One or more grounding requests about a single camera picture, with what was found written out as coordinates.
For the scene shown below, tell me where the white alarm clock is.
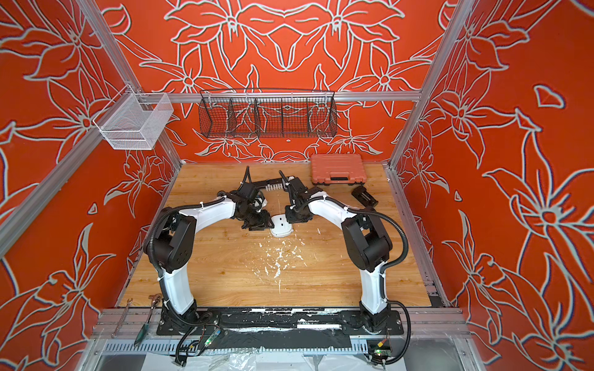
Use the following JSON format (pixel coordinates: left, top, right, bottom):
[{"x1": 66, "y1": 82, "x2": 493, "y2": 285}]
[{"x1": 270, "y1": 214, "x2": 293, "y2": 238}]

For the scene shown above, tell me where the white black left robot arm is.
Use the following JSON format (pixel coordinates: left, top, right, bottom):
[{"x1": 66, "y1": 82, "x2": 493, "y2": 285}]
[{"x1": 144, "y1": 168, "x2": 281, "y2": 366}]

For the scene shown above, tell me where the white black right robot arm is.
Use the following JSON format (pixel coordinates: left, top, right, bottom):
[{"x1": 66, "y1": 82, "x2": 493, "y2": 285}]
[{"x1": 280, "y1": 173, "x2": 411, "y2": 368}]

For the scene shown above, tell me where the black white screwdriver bit holder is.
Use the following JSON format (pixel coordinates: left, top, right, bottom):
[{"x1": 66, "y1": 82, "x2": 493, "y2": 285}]
[{"x1": 252, "y1": 176, "x2": 293, "y2": 191}]

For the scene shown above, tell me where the red plastic tool case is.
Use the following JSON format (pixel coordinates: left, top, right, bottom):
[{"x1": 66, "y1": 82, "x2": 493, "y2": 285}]
[{"x1": 310, "y1": 153, "x2": 368, "y2": 186}]

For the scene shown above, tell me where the black small vise clamp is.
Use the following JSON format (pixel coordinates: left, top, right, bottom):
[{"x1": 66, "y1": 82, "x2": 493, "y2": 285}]
[{"x1": 351, "y1": 185, "x2": 378, "y2": 208}]

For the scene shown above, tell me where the metal wrench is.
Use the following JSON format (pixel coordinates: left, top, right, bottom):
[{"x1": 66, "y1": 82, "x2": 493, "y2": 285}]
[{"x1": 111, "y1": 298, "x2": 133, "y2": 339}]

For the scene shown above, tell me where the clear plastic bag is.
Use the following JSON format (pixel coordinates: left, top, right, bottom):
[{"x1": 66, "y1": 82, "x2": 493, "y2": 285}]
[{"x1": 208, "y1": 351, "x2": 261, "y2": 371}]

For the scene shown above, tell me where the black wire wall basket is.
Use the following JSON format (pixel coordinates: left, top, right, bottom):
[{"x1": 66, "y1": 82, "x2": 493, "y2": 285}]
[{"x1": 198, "y1": 89, "x2": 338, "y2": 139}]

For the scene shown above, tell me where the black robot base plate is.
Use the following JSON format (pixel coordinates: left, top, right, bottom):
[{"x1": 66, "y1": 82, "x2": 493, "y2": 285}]
[{"x1": 155, "y1": 307, "x2": 405, "y2": 337}]

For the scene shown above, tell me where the green handled screwdriver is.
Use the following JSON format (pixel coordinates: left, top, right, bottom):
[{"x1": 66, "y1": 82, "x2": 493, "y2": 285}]
[{"x1": 134, "y1": 294, "x2": 162, "y2": 347}]

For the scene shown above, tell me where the white wire wall basket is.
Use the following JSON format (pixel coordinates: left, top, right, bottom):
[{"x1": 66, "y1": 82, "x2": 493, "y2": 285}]
[{"x1": 93, "y1": 93, "x2": 173, "y2": 151}]

